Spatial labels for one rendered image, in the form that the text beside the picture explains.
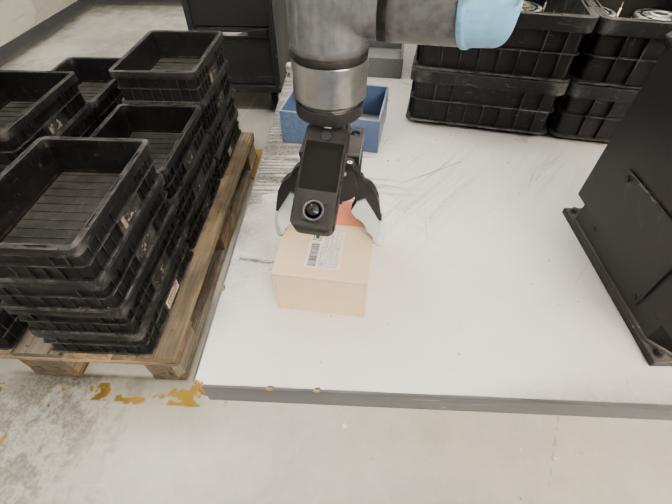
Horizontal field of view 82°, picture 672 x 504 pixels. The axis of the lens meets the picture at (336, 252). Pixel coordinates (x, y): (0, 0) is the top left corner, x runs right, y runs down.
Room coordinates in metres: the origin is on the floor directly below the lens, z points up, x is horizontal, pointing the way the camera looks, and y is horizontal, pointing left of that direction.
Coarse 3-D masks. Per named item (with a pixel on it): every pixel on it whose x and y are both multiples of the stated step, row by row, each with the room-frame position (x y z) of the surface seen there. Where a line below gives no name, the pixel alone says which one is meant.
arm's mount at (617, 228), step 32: (640, 96) 0.48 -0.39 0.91; (640, 128) 0.45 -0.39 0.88; (608, 160) 0.47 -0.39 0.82; (640, 160) 0.42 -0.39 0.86; (608, 192) 0.43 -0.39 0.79; (640, 192) 0.38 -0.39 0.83; (576, 224) 0.45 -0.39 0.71; (608, 224) 0.39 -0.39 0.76; (640, 224) 0.35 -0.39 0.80; (608, 256) 0.36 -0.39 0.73; (640, 256) 0.32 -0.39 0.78; (608, 288) 0.33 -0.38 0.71; (640, 288) 0.29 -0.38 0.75; (640, 320) 0.26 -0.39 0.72
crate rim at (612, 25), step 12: (600, 12) 0.74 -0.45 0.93; (600, 24) 0.72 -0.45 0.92; (612, 24) 0.71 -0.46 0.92; (624, 24) 0.71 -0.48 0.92; (636, 24) 0.70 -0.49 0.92; (648, 24) 0.70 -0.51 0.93; (660, 24) 0.69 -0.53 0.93; (624, 36) 0.70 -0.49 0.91; (636, 36) 0.70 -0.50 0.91; (648, 36) 0.69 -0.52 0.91; (660, 36) 0.69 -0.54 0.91
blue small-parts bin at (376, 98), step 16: (288, 96) 0.77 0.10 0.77; (368, 96) 0.82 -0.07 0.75; (384, 96) 0.81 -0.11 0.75; (288, 112) 0.71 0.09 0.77; (368, 112) 0.82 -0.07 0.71; (384, 112) 0.76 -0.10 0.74; (288, 128) 0.71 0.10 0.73; (304, 128) 0.70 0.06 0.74; (368, 128) 0.67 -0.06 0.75; (368, 144) 0.67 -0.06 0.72
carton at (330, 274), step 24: (288, 240) 0.35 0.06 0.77; (312, 240) 0.35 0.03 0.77; (336, 240) 0.35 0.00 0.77; (360, 240) 0.35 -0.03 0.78; (288, 264) 0.31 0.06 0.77; (312, 264) 0.31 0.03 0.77; (336, 264) 0.31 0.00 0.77; (360, 264) 0.31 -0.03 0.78; (288, 288) 0.29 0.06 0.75; (312, 288) 0.29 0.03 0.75; (336, 288) 0.29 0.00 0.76; (360, 288) 0.28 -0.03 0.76; (336, 312) 0.29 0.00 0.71; (360, 312) 0.28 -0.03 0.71
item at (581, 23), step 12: (588, 0) 0.81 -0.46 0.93; (528, 12) 0.74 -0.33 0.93; (540, 12) 0.75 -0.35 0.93; (588, 12) 0.75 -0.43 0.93; (516, 24) 0.74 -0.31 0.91; (528, 24) 0.74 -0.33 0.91; (540, 24) 0.73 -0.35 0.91; (552, 24) 0.73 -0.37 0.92; (564, 24) 0.73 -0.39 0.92; (576, 24) 0.72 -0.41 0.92; (588, 24) 0.72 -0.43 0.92
